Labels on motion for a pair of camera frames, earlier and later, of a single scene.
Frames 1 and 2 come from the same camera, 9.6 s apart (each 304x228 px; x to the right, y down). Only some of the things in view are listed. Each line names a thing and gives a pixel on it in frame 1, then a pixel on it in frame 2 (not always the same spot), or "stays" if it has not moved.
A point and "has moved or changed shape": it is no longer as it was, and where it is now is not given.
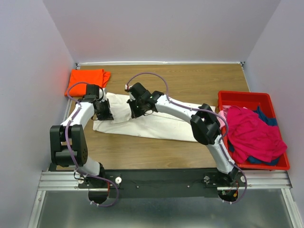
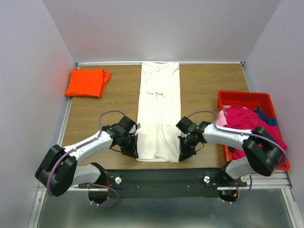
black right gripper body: (136, 109) to (186, 146)
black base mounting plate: (161, 183) stays
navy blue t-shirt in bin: (270, 121) stays
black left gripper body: (104, 112) to (128, 145)
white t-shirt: (164, 123) has moved or changed shape
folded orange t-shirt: (91, 76) stays
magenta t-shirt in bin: (249, 137) stays
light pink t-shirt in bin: (223, 114) stays
